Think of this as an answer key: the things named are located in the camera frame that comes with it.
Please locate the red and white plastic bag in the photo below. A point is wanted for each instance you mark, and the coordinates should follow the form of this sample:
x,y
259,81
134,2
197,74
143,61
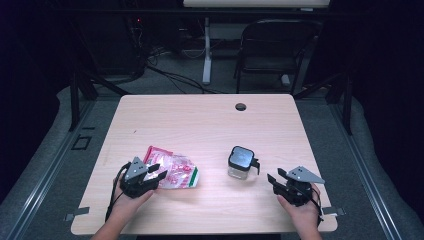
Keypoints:
x,y
178,166

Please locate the black metal stand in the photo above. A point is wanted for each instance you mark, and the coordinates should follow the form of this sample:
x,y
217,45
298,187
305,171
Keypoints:
x,y
74,100
347,106

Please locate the white desk leg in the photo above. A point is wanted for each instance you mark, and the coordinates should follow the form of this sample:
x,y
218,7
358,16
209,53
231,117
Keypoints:
x,y
207,66

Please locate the grey tape piece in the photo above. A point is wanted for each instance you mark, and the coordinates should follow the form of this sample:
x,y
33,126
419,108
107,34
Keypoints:
x,y
78,212
333,210

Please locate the black equipment cabinet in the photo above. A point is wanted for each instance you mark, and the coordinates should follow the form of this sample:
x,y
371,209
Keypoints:
x,y
116,50

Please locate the person's left hand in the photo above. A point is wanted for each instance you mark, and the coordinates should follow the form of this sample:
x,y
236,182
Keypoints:
x,y
128,205

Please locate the small white block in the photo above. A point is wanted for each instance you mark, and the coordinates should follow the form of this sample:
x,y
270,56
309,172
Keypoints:
x,y
285,80

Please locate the aluminium floor rail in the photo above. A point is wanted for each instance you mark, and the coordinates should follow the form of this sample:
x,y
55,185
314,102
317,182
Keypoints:
x,y
31,205
366,173

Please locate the black folding chair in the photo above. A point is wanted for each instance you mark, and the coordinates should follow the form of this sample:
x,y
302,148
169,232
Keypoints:
x,y
266,65

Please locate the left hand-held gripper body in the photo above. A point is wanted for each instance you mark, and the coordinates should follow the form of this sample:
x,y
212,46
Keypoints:
x,y
136,185

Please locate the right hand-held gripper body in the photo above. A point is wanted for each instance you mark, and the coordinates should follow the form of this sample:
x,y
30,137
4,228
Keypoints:
x,y
296,191

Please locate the person's right hand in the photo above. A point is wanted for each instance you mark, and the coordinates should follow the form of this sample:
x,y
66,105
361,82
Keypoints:
x,y
305,215

